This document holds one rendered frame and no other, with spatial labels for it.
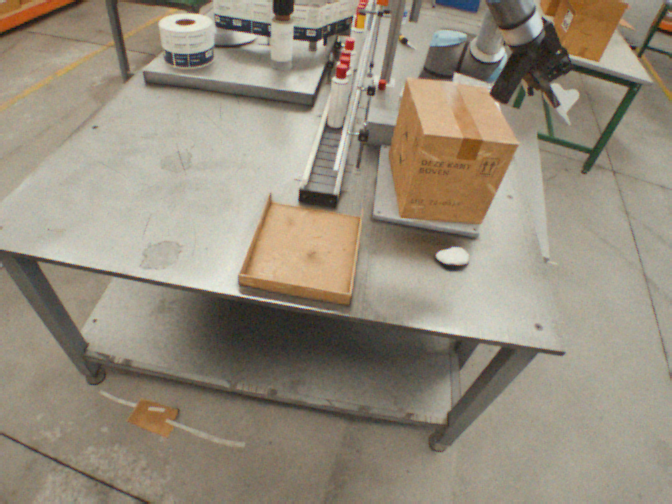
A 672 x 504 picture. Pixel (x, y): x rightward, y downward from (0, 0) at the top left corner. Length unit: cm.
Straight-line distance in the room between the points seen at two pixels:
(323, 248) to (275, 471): 90
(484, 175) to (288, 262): 54
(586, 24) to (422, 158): 222
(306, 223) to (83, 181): 66
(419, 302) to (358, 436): 83
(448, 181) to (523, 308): 37
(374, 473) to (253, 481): 44
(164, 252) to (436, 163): 70
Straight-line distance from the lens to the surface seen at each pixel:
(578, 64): 315
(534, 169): 164
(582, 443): 209
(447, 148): 106
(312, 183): 120
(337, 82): 137
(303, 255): 106
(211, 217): 117
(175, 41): 179
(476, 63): 159
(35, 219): 131
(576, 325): 242
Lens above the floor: 162
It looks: 47 degrees down
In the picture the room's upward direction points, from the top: 9 degrees clockwise
